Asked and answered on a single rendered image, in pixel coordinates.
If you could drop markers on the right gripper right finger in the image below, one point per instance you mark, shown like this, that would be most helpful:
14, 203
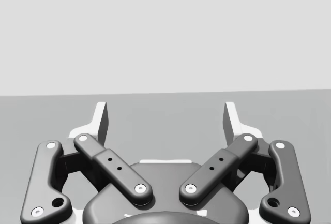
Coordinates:
217, 167

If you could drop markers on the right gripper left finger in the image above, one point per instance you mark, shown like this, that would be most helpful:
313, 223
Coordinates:
113, 167

